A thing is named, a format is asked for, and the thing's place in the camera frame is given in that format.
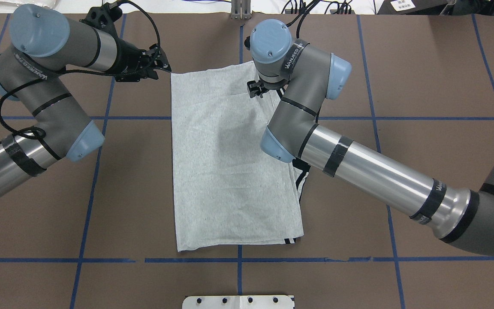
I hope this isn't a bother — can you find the black box with label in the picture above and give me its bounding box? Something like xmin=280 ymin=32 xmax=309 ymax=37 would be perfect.
xmin=377 ymin=0 xmax=457 ymax=15

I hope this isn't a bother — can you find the grey cartoon print t-shirt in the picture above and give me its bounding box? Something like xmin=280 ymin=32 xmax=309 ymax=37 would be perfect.
xmin=171 ymin=61 xmax=307 ymax=252

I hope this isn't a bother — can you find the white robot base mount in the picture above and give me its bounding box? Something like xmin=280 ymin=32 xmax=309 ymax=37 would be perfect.
xmin=182 ymin=295 xmax=295 ymax=309

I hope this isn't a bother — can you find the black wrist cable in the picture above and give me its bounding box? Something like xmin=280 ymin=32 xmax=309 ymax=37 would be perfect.
xmin=0 ymin=0 xmax=162 ymax=142
xmin=283 ymin=0 xmax=320 ymax=39

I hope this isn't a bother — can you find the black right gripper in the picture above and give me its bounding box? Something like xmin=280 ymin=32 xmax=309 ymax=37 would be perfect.
xmin=247 ymin=79 xmax=284 ymax=99

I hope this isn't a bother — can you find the aluminium frame post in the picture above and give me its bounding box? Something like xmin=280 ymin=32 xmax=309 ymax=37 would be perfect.
xmin=230 ymin=0 xmax=252 ymax=20

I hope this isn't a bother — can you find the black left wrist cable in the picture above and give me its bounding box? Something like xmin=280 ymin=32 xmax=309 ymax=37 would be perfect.
xmin=0 ymin=0 xmax=162 ymax=142

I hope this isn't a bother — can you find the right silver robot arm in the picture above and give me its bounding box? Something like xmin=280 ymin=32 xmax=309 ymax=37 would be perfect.
xmin=245 ymin=19 xmax=494 ymax=256

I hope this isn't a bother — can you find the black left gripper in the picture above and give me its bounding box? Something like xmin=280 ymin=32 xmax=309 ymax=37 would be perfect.
xmin=113 ymin=38 xmax=172 ymax=82

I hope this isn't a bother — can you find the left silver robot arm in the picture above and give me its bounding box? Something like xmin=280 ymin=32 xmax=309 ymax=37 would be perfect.
xmin=0 ymin=0 xmax=172 ymax=197

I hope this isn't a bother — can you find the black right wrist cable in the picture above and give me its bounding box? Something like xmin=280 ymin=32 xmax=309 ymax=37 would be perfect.
xmin=283 ymin=0 xmax=320 ymax=39

